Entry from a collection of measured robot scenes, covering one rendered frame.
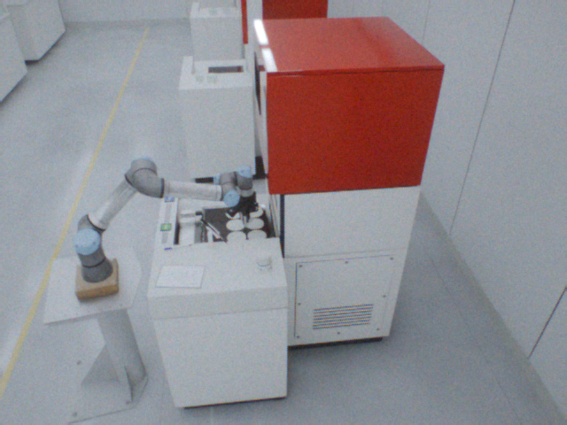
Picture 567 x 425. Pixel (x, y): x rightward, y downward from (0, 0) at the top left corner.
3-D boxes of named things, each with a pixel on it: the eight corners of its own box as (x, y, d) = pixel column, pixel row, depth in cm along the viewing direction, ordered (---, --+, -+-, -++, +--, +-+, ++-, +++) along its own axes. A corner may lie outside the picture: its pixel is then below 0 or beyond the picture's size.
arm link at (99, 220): (70, 242, 220) (142, 164, 206) (73, 222, 232) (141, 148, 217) (92, 252, 228) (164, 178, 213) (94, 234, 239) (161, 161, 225)
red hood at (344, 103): (375, 115, 291) (387, 16, 255) (421, 185, 227) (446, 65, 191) (255, 121, 284) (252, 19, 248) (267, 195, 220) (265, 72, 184)
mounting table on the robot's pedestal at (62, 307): (50, 342, 217) (42, 323, 209) (59, 278, 251) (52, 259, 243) (148, 322, 227) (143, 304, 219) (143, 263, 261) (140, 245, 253)
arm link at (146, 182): (134, 181, 198) (243, 191, 216) (133, 167, 206) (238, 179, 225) (130, 203, 204) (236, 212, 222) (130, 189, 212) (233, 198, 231)
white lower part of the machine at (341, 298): (356, 259, 365) (368, 170, 316) (387, 344, 300) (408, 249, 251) (267, 266, 359) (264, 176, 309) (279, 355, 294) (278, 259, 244)
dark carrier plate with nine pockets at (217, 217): (264, 204, 270) (264, 204, 270) (269, 243, 243) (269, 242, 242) (204, 209, 267) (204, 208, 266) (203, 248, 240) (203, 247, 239)
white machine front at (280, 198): (268, 176, 309) (267, 120, 285) (283, 258, 245) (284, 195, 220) (264, 176, 309) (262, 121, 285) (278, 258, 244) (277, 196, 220)
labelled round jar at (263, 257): (270, 263, 220) (270, 248, 214) (272, 274, 215) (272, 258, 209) (256, 264, 220) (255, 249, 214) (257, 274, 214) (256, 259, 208)
